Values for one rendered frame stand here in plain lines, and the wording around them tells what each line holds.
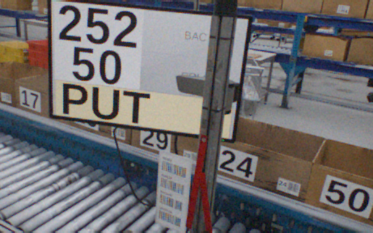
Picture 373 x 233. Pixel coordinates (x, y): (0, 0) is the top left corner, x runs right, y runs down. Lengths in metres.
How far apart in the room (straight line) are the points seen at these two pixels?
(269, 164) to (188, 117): 0.60
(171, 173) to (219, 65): 0.28
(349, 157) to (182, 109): 0.94
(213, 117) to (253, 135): 0.98
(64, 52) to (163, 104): 0.27
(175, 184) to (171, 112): 0.18
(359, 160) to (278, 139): 0.33
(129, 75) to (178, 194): 0.31
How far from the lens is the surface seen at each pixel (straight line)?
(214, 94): 0.72
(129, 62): 0.88
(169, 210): 0.88
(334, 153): 1.64
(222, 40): 0.70
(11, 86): 2.21
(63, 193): 1.62
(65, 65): 0.94
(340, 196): 1.39
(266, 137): 1.69
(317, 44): 5.62
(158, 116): 0.89
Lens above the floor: 1.60
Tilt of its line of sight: 20 degrees down
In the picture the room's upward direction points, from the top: 5 degrees clockwise
